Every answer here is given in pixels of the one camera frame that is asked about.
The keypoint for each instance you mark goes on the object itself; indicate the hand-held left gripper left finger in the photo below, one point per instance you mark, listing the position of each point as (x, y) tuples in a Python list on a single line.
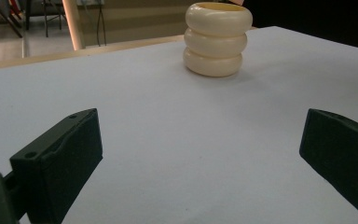
[(59, 168)]

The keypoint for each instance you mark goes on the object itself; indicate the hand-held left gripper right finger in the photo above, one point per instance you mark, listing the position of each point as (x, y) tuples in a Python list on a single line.
[(341, 152)]

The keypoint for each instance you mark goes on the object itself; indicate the cream ribbed round holder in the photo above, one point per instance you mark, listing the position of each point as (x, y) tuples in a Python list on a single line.
[(214, 40)]

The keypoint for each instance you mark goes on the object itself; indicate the beige round pole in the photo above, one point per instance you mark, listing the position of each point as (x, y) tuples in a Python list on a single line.
[(73, 25)]

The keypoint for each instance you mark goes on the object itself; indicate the black metal chair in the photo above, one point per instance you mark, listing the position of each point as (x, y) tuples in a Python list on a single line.
[(48, 14)]

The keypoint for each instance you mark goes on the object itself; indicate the white wall socket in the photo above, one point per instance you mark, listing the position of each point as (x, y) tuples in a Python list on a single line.
[(90, 2)]

